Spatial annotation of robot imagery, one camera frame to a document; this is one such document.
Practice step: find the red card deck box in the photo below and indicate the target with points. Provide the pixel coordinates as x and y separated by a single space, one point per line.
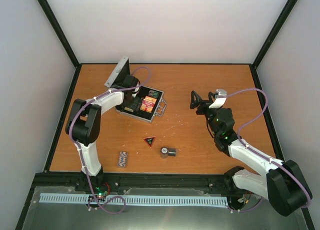
148 104

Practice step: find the light blue cable duct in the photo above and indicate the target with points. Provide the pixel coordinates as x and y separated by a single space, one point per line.
135 200

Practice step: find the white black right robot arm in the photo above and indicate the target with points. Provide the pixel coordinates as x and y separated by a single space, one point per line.
280 182

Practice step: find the black chip stack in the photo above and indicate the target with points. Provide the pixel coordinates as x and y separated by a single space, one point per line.
172 152

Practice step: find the blue Texas Hold'em card deck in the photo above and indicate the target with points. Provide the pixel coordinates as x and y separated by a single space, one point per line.
129 109

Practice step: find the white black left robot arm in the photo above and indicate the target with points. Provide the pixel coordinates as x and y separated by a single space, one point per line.
84 122

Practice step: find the grey chip stack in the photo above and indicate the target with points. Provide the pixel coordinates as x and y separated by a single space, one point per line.
164 152

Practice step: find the aluminium poker case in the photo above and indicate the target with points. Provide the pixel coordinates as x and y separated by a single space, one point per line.
115 81

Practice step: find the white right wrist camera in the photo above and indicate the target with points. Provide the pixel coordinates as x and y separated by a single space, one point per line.
220 97

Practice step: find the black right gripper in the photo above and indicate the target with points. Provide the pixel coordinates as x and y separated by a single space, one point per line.
204 103

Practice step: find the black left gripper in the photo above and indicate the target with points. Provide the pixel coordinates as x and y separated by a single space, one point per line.
135 105

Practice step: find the red green triangular button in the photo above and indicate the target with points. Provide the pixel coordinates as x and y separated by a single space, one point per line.
149 141

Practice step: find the blue white chip stack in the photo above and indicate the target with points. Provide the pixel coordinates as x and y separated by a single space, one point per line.
122 159

